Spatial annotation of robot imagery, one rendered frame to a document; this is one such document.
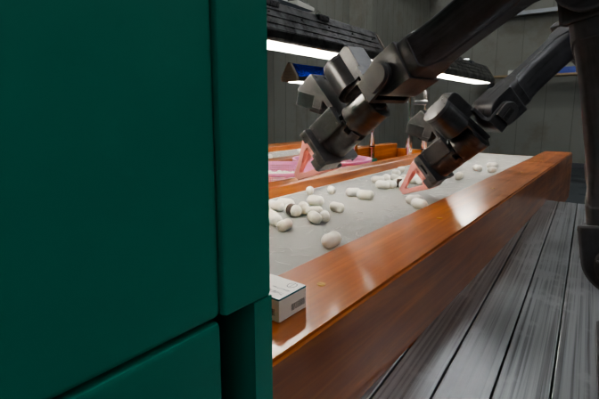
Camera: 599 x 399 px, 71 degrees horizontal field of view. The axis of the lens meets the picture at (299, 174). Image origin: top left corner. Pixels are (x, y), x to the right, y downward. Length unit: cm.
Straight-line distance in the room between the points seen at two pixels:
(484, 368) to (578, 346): 13
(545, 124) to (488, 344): 763
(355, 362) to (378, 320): 5
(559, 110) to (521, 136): 68
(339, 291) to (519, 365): 21
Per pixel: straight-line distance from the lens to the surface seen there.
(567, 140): 810
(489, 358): 52
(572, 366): 55
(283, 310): 34
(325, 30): 84
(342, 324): 37
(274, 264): 53
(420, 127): 89
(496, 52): 827
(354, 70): 66
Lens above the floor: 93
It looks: 9 degrees down
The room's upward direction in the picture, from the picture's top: straight up
